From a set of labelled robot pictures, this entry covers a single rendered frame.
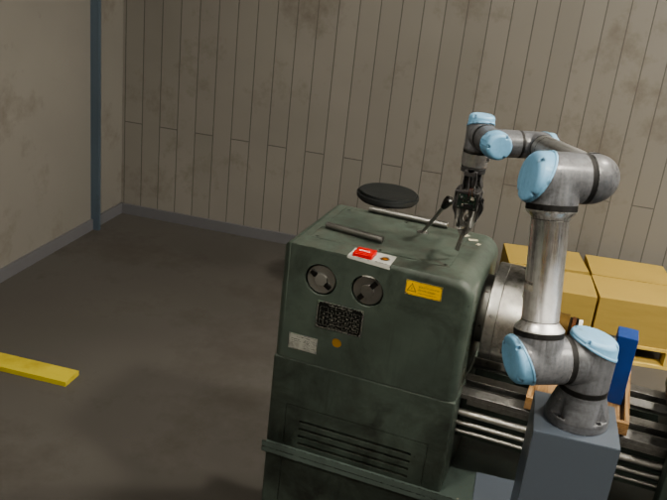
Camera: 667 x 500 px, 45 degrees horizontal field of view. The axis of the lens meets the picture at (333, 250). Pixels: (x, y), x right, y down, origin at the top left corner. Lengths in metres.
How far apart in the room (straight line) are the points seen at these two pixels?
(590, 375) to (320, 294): 0.91
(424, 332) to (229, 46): 3.75
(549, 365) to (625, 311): 3.03
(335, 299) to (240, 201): 3.62
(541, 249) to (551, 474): 0.55
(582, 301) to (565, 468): 2.86
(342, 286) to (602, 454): 0.90
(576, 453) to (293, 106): 4.12
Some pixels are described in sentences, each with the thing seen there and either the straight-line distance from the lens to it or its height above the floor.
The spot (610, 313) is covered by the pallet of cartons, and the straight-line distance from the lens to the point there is 4.91.
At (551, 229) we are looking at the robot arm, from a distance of 1.85.
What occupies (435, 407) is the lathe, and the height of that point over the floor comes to 0.83.
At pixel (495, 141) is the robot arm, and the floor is 1.67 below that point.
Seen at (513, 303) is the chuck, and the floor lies 1.17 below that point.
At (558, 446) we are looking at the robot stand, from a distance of 2.01.
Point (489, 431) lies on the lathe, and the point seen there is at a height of 0.74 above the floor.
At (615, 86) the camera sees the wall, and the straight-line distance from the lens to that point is 5.47.
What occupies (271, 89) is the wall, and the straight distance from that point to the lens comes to 5.75.
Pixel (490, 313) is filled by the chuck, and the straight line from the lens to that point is 2.47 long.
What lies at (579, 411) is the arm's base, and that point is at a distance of 2.01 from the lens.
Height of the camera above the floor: 2.12
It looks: 21 degrees down
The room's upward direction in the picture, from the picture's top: 6 degrees clockwise
